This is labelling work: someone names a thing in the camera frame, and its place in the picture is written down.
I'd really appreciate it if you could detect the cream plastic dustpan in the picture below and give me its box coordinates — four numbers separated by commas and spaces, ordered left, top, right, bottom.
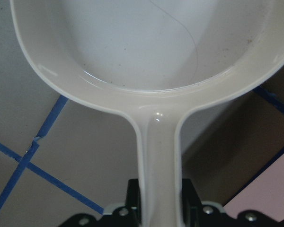
10, 0, 284, 227

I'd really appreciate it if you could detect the pink bin with black bag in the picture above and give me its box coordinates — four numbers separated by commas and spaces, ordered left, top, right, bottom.
224, 154, 284, 221

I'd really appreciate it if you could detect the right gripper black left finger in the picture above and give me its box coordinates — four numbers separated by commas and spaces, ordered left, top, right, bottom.
125, 179, 142, 227

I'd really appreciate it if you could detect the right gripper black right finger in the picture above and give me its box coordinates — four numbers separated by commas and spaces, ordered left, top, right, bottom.
181, 179, 203, 227

